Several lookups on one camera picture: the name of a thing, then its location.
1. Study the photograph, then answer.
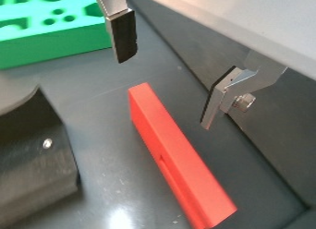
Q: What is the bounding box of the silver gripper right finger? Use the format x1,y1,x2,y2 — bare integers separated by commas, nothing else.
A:
199,51,288,129

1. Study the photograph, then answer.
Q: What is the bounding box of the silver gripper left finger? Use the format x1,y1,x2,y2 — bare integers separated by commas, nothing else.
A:
96,0,138,63

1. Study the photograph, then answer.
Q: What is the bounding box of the red double-square block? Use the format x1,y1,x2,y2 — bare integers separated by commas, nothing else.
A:
128,83,237,229

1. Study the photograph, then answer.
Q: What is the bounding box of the green foam shape board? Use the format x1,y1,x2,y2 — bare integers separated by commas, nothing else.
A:
0,0,111,69

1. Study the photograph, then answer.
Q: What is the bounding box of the black curved holder stand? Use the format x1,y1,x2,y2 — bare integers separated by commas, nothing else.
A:
0,88,79,228

